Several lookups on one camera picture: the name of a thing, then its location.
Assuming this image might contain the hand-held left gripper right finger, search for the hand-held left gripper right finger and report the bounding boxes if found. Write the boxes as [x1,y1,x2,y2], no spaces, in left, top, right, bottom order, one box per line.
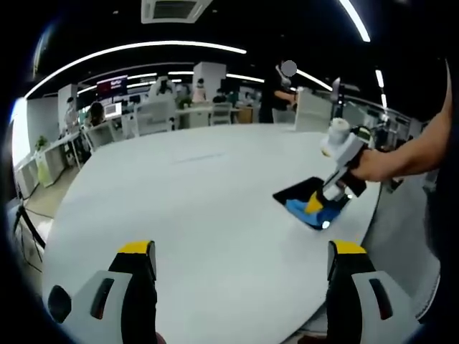
[326,239,424,344]

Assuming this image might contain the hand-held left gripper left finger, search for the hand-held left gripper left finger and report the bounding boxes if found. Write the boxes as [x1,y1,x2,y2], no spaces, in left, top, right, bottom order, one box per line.
[66,239,159,344]

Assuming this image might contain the blue cleaning cloth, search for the blue cleaning cloth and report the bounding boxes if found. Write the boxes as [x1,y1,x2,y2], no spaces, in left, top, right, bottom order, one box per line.
[285,199,341,231]

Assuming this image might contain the person's right hand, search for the person's right hand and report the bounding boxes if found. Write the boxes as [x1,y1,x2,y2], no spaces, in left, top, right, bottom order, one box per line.
[354,149,383,184]

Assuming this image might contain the white upright panel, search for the white upright panel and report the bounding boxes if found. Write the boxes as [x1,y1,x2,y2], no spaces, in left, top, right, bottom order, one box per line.
[294,88,331,133]

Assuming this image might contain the white mesh office chair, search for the white mesh office chair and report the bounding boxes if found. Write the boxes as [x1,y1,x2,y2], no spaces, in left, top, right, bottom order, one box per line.
[209,102,235,126]
[271,108,296,125]

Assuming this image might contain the person's dark shirt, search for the person's dark shirt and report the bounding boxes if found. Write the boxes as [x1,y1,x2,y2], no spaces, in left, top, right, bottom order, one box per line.
[425,57,459,261]

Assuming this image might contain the straight ceiling light strip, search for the straight ceiling light strip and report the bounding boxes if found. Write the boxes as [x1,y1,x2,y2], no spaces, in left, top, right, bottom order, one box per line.
[339,0,372,43]

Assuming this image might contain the pale green bin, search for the pale green bin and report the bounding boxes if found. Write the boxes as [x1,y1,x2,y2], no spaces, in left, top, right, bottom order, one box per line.
[37,150,53,184]

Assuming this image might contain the ceiling air vent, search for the ceiling air vent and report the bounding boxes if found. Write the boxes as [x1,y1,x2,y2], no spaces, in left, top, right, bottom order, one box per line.
[141,0,213,24]

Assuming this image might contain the red display screen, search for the red display screen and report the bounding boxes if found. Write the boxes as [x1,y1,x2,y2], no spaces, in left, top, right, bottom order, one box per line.
[96,75,128,96]

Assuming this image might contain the long curved ceiling light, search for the long curved ceiling light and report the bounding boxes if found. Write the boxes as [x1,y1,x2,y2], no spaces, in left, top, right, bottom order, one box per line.
[24,40,248,97]

